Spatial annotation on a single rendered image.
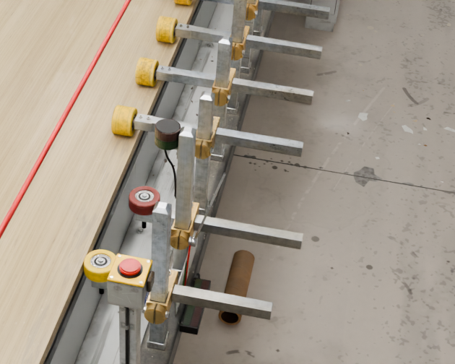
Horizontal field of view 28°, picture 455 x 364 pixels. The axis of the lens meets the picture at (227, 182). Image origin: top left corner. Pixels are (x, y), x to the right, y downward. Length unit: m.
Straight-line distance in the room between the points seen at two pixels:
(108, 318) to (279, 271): 1.15
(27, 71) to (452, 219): 1.88
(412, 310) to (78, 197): 1.52
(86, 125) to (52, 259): 0.53
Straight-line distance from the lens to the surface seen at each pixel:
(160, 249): 2.00
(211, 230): 2.33
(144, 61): 2.69
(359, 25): 4.95
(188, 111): 3.10
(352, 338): 3.26
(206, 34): 2.88
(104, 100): 2.67
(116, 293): 1.71
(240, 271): 3.30
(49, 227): 2.26
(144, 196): 2.32
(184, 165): 2.15
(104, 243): 2.39
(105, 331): 2.39
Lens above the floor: 2.45
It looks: 40 degrees down
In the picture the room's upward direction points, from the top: 5 degrees clockwise
